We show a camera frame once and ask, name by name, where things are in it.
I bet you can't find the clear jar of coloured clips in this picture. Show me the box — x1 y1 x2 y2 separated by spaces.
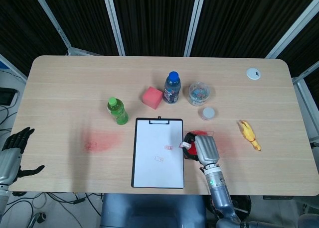
188 81 214 107

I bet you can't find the green drink bottle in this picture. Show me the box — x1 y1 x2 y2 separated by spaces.
107 97 130 125

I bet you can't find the yellow rubber chicken toy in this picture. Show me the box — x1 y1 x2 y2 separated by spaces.
238 119 262 152

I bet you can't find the small jar grey lid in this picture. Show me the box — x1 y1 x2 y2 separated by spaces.
198 107 217 121

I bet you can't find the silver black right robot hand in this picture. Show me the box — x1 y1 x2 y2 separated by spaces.
183 132 220 167

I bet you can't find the black clipboard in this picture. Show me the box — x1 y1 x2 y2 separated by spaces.
131 116 185 189

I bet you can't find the blue cap drink bottle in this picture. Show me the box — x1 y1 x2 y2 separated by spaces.
162 71 182 105

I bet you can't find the red ink pad clear lid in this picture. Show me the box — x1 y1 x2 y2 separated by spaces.
183 130 215 161

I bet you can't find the white paper sheet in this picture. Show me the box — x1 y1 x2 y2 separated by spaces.
134 119 184 188

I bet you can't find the white round cable grommet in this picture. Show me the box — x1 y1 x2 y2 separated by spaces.
246 67 262 80

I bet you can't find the pink foam cube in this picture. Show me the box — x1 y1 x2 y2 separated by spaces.
142 86 163 111

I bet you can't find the blue grey robot torso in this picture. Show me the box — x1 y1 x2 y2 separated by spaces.
101 193 207 228

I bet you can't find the white partition frame post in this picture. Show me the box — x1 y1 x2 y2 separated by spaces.
31 0 73 56
183 0 208 56
101 0 126 56
264 0 319 60

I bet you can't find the black device box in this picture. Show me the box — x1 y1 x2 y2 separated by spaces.
0 88 18 106

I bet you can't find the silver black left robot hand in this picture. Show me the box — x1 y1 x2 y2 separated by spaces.
0 127 45 186

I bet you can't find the grey chair leg caster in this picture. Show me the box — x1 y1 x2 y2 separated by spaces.
28 212 48 228

